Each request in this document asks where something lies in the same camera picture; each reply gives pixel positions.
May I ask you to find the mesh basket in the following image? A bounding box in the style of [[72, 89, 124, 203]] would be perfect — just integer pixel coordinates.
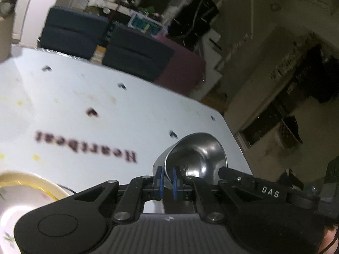
[[281, 116, 304, 149]]

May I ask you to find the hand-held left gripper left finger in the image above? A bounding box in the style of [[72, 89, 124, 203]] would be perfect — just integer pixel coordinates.
[[74, 166, 164, 224]]

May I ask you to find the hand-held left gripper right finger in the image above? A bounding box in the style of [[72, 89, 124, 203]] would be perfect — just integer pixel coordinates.
[[173, 166, 226, 224]]

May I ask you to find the teal box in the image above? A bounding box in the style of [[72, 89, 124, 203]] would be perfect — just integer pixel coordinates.
[[129, 15, 163, 34]]

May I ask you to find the round steel bowl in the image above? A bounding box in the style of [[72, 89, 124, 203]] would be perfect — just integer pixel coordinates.
[[152, 132, 227, 189]]

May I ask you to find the white floral bowl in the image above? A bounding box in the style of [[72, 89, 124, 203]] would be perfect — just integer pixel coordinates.
[[0, 171, 72, 254]]

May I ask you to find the maroon armchair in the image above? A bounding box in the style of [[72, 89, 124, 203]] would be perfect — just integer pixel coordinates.
[[153, 34, 207, 96]]

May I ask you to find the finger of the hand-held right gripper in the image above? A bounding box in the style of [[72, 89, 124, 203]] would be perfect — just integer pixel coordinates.
[[217, 166, 258, 197]]

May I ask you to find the dark blue chair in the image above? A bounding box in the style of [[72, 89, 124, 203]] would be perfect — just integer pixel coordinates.
[[101, 26, 176, 83], [38, 6, 110, 60]]

